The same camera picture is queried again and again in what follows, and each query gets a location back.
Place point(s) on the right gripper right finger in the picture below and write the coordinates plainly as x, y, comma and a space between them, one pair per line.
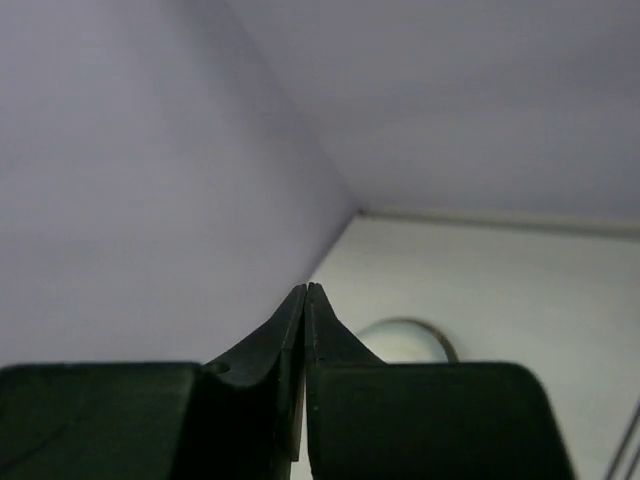
369, 419

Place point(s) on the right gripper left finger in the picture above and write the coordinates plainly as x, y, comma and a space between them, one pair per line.
235, 417

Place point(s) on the white grey bowl plate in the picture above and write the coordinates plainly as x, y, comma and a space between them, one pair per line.
400, 340

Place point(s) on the dark grey green plate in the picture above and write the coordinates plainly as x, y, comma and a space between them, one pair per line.
437, 336

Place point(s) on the black wire dish rack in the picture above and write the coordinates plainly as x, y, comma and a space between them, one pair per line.
625, 460

